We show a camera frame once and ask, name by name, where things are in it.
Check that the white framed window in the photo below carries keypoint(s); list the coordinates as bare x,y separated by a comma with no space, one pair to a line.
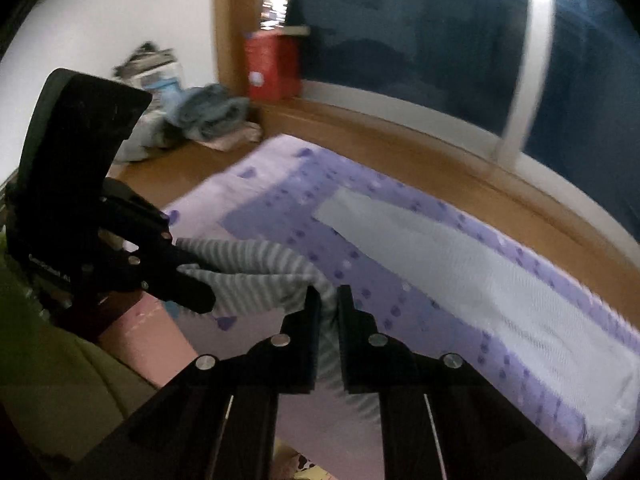
425,25

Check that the grey white striped pants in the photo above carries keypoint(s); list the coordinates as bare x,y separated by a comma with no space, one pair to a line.
450,270

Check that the pale folded cloth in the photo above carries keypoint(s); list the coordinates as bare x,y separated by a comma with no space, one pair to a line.
235,137

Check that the purple pink dotted blanket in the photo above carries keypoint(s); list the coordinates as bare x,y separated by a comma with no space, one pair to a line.
280,200

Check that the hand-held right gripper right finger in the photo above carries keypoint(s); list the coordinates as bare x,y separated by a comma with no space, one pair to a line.
345,345

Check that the stack of books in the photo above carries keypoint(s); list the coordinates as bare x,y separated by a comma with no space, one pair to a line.
275,10

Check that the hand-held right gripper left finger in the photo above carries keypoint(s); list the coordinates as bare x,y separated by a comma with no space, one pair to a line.
314,345

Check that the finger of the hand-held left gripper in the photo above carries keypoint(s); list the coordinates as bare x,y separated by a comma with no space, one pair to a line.
182,256
190,295

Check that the blue clothes pile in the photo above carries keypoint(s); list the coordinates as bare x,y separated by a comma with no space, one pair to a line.
210,110

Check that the red box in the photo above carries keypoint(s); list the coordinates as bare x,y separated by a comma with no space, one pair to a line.
270,60

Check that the person's green clothing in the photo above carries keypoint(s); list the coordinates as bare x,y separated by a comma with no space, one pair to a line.
60,400

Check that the wooden window ledge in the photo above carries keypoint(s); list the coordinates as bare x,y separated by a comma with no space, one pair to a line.
400,155

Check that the pile of clothes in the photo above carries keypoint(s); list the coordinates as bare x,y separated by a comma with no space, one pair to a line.
150,80

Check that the yellow printed cloth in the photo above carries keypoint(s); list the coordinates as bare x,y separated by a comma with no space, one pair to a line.
300,467

